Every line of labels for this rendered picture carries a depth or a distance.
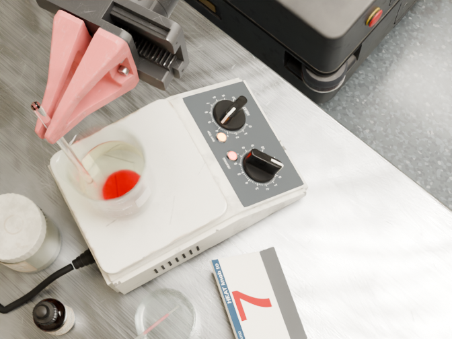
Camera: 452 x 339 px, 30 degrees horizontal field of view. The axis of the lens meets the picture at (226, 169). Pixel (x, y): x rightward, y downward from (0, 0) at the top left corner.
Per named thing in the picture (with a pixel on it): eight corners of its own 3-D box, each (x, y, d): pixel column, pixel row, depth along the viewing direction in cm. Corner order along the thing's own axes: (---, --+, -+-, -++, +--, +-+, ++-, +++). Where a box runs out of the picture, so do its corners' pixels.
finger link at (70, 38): (93, 155, 51) (170, 27, 53) (-6, 102, 52) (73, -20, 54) (112, 183, 57) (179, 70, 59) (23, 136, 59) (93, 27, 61)
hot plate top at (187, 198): (168, 97, 75) (167, 93, 74) (233, 212, 72) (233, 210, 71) (46, 160, 74) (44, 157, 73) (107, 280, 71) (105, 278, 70)
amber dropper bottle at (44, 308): (37, 325, 78) (15, 317, 71) (55, 296, 78) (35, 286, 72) (64, 342, 77) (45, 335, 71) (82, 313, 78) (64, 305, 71)
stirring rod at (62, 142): (94, 183, 70) (33, 97, 51) (100, 187, 70) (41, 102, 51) (90, 190, 70) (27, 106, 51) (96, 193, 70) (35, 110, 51)
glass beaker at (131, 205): (156, 148, 73) (142, 116, 65) (163, 220, 71) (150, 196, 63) (76, 158, 73) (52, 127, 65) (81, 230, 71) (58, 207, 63)
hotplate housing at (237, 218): (243, 84, 83) (241, 52, 76) (309, 197, 80) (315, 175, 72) (41, 190, 81) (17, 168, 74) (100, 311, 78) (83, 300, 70)
